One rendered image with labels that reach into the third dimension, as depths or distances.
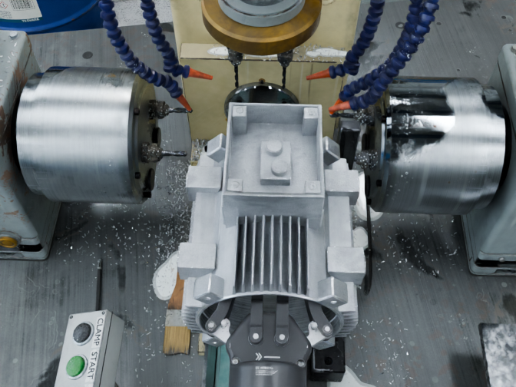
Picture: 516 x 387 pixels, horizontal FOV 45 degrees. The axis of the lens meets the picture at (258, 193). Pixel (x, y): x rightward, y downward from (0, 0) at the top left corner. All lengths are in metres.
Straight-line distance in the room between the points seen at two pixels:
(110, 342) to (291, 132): 0.45
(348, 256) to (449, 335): 0.65
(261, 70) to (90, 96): 0.31
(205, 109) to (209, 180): 0.56
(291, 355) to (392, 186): 0.51
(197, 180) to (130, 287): 0.62
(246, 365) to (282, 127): 0.26
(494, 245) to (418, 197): 0.22
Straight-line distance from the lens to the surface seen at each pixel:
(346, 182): 0.71
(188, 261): 0.65
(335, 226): 0.69
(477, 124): 1.09
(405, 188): 1.08
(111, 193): 1.12
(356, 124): 0.92
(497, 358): 1.16
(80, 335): 0.97
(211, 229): 0.68
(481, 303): 1.33
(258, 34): 0.91
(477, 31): 1.80
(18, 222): 1.25
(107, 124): 1.07
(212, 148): 0.72
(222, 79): 1.18
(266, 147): 0.66
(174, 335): 1.23
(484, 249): 1.27
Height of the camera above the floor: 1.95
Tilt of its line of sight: 57 degrees down
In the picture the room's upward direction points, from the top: straight up
